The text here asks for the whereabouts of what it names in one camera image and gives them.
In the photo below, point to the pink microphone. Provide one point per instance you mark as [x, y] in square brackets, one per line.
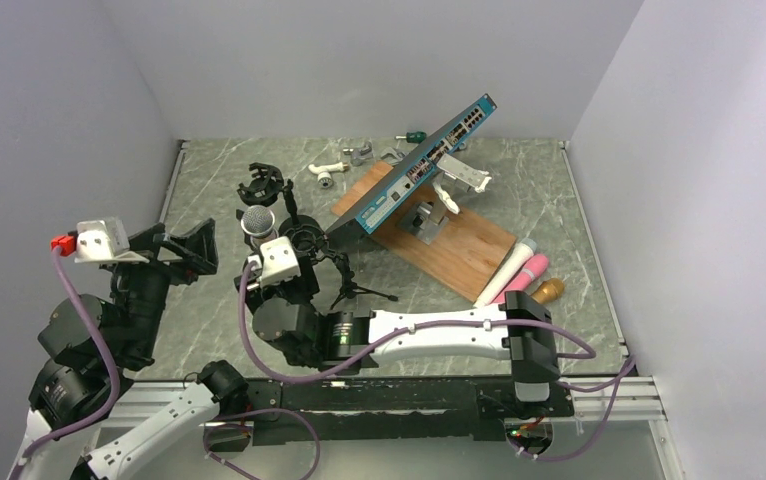
[530, 271]

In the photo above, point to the silver metal faucet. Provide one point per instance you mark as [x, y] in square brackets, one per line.
[359, 155]

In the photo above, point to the black tripod shock-mount stand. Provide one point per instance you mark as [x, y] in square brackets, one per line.
[312, 243]

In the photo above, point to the gold microphone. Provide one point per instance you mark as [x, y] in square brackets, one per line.
[548, 291]

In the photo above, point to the green-handled screwdriver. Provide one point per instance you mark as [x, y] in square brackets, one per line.
[412, 137]

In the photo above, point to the metal mounting bracket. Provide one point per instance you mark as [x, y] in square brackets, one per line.
[425, 220]

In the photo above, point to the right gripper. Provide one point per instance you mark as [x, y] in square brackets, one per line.
[304, 280]

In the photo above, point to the grey-headed tan microphone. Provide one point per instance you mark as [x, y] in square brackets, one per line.
[258, 225]

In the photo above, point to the wooden board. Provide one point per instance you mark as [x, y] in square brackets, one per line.
[464, 257]

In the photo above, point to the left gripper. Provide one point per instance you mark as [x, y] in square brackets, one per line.
[201, 241]

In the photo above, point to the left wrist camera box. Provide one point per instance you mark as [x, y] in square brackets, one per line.
[100, 241]

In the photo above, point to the white microphone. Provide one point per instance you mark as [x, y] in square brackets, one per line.
[521, 252]

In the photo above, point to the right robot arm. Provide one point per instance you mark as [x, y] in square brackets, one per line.
[517, 330]

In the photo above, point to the adjustable wrench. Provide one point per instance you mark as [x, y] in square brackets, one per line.
[392, 156]

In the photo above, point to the white plastic faucet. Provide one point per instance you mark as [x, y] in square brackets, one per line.
[324, 173]

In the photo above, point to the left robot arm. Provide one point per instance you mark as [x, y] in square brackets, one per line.
[103, 332]

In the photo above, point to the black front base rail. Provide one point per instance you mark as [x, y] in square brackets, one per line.
[379, 408]

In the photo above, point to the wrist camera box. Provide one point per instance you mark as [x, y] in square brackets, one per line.
[100, 241]
[274, 262]

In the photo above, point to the black round-base shock-mount stand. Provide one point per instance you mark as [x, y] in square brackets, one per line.
[266, 186]

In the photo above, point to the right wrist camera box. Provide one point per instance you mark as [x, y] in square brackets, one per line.
[274, 262]

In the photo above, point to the blue network switch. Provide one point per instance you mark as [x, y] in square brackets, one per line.
[374, 207]

